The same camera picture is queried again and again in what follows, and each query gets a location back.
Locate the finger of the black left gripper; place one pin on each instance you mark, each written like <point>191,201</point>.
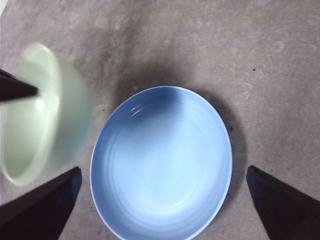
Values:
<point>12,87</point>

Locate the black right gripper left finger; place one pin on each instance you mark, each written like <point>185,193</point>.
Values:
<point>42,212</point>

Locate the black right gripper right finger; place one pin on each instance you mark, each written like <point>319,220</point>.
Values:
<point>287,212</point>

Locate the green bowl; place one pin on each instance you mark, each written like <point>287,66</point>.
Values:
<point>67,120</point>

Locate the blue plate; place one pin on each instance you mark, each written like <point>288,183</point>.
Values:
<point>160,162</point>

